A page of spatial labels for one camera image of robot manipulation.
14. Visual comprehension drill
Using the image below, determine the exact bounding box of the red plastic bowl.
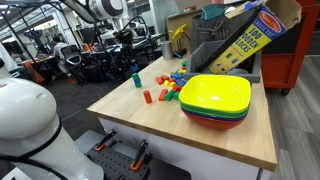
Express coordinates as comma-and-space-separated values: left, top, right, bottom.
182, 110, 249, 131

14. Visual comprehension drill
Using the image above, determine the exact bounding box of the yellow plastic bowl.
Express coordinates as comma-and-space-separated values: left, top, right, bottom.
178, 74, 252, 114

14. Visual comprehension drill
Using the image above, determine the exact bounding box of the red wooden cylinder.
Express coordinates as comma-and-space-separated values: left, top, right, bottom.
143, 90, 153, 105

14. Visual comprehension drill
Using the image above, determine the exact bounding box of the seated person white shirt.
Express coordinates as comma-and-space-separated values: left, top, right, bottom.
51, 35, 73, 76

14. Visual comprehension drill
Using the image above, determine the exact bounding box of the grey plastic bin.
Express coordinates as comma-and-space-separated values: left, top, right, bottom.
184, 39, 262, 84

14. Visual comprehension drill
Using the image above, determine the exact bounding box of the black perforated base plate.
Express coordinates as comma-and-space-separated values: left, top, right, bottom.
74, 129, 192, 180

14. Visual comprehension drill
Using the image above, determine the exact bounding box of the black office chair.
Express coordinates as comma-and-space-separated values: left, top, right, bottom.
60, 44, 88, 86

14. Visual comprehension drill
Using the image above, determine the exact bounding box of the red tool cabinet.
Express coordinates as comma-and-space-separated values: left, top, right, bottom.
260, 0, 320, 96

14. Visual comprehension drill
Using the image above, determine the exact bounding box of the dark grey felt bin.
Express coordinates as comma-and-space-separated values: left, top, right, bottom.
190, 13, 234, 51

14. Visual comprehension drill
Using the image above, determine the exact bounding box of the green plastic bowl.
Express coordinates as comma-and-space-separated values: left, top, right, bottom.
179, 103, 251, 118

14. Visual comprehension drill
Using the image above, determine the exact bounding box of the blue gadget base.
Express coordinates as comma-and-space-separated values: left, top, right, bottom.
173, 48, 188, 60

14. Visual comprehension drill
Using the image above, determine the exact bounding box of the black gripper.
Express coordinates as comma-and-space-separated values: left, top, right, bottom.
117, 29, 142, 72

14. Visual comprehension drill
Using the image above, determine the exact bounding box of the yellow plastic gadget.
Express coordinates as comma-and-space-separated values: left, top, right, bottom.
168, 23, 188, 41

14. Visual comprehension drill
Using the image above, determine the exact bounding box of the teal object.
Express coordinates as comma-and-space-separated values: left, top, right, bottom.
199, 3, 226, 21

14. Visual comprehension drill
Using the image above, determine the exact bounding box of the metal cup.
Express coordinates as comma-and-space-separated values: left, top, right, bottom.
160, 40, 174, 62

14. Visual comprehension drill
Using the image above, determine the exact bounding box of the green wooden cylinder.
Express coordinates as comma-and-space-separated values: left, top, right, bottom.
164, 89, 176, 102

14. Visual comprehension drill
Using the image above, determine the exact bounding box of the black orange clamp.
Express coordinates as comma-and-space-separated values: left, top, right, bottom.
129, 139, 149, 172
94, 129, 118, 153

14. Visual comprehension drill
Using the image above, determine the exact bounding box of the blue plastic bowl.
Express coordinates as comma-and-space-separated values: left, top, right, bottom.
181, 108, 250, 122

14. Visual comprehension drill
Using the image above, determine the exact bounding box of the wooden blocks cardboard box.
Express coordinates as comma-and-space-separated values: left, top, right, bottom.
203, 0, 303, 75

